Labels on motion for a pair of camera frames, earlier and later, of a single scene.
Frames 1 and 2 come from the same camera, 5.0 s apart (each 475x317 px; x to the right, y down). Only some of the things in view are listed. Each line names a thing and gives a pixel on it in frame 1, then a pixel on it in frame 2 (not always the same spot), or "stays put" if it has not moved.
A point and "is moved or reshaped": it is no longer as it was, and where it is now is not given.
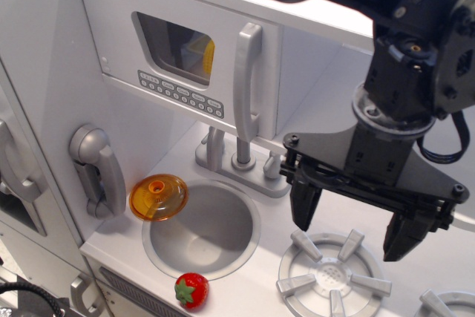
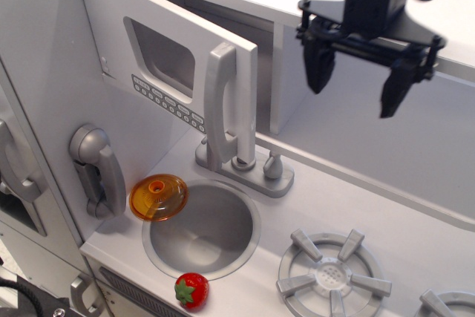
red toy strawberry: [191, 290] stays put
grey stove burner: [331, 275] stays put
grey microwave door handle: [247, 124] to [222, 146]
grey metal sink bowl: [215, 234] stays put
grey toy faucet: [262, 177] stays put
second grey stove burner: [450, 304] stays put
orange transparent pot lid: [158, 197] stays put
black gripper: [375, 165] to [372, 21]
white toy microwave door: [177, 46] is moved or reshaped
